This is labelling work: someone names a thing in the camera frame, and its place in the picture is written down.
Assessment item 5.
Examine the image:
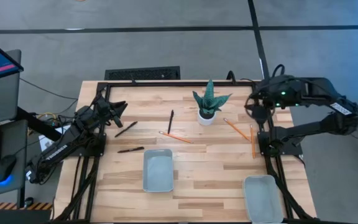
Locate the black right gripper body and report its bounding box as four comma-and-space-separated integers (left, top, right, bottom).
252, 105, 269, 126

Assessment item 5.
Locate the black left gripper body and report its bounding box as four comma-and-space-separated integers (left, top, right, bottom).
97, 95, 124, 129

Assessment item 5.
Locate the black pen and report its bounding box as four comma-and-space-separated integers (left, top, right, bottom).
167, 109, 175, 135
114, 121, 139, 138
117, 146, 145, 154

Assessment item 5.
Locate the orange pencil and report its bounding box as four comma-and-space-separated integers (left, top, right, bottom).
249, 124, 256, 160
158, 131, 195, 144
223, 118, 250, 141

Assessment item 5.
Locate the light grey plastic bin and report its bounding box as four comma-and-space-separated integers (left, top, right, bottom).
242, 174, 285, 224
142, 148, 174, 193

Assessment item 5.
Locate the black floor vent grille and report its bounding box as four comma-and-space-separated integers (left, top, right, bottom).
104, 65, 181, 81

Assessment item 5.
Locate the green artificial plant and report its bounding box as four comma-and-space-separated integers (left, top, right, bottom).
192, 79, 232, 115

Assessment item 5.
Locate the white plant pot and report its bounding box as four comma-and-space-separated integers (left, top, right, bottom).
196, 108, 217, 126

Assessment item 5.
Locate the white printed booklet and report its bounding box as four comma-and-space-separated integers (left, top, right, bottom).
38, 124, 71, 152

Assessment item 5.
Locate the black stand bar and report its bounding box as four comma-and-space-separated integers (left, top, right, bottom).
16, 106, 62, 141

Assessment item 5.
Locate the grey computer monitor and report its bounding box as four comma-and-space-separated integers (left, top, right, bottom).
0, 49, 22, 127

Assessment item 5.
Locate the grey side desk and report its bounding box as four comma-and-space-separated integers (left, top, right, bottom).
0, 119, 29, 200

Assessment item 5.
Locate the black computer mouse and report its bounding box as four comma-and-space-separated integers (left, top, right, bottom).
0, 154, 17, 184

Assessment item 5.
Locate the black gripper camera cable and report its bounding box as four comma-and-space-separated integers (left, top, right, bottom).
244, 93, 276, 125

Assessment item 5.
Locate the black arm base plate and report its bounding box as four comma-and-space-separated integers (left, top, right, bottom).
73, 133, 107, 157
257, 130, 303, 156

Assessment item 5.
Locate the thick black cable loop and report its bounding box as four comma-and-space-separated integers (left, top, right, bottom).
226, 70, 238, 85

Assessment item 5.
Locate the thin black floor cable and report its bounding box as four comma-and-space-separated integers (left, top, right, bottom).
19, 77, 79, 101

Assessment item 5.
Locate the yellow cable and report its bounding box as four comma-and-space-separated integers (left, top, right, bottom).
37, 111, 58, 121

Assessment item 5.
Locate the black aluminium table frame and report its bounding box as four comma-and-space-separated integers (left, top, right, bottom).
54, 80, 316, 224

